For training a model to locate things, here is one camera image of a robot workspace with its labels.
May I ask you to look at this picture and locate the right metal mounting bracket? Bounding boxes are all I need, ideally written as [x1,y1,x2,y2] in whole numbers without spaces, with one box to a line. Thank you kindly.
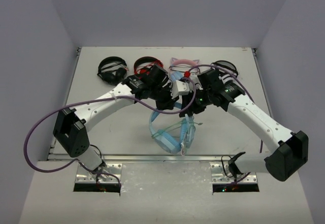
[210,161,257,184]

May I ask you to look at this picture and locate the light blue headphones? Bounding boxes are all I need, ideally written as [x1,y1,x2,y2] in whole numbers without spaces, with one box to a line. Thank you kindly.
[149,111,197,156]

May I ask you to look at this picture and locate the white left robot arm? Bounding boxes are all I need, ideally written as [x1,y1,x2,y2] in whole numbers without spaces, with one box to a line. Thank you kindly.
[53,65,175,171]

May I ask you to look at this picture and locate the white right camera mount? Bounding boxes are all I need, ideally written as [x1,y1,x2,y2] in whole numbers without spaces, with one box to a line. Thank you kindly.
[184,71,201,89]

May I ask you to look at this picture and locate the metal mounting bracket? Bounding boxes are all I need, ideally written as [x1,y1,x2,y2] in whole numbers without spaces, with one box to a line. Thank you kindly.
[75,164,122,184]
[210,161,257,184]

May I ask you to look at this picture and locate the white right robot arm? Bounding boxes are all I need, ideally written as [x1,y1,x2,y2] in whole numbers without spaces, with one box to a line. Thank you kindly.
[179,69,309,181]

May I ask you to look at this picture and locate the pink blue cat-ear headphones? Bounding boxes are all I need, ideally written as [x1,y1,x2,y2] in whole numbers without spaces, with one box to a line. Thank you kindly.
[169,57,200,82]

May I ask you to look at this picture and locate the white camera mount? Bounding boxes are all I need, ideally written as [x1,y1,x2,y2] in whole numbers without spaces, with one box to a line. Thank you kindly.
[184,71,201,89]
[171,80,190,99]

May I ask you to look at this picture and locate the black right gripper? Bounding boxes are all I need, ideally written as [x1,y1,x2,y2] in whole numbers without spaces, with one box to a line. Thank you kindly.
[179,88,212,118]

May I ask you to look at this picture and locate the aluminium table rail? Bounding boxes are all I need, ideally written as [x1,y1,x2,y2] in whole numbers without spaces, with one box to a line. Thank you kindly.
[48,153,266,164]

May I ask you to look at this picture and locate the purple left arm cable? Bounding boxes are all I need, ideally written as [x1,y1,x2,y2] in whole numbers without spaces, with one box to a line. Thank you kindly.
[23,78,198,174]

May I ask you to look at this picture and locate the green headphone cable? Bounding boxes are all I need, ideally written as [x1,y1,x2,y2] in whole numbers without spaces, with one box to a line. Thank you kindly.
[149,118,204,140]

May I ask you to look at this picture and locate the red black headphones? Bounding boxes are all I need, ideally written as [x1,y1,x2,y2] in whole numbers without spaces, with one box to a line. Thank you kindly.
[134,56,164,75]

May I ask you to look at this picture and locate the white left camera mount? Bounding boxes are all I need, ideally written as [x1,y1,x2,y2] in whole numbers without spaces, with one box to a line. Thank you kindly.
[171,80,190,99]

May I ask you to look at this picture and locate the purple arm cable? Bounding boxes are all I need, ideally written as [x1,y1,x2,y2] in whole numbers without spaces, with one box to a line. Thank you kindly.
[187,64,265,153]
[23,78,198,174]

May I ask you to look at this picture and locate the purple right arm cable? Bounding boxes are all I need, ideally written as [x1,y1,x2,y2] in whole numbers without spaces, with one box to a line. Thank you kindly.
[187,64,265,153]

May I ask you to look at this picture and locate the left metal mounting bracket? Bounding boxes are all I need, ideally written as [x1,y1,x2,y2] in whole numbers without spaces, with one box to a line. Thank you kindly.
[75,164,122,184]

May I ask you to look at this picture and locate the white black headphones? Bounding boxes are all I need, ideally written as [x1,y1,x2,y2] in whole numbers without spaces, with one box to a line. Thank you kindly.
[211,60,239,83]

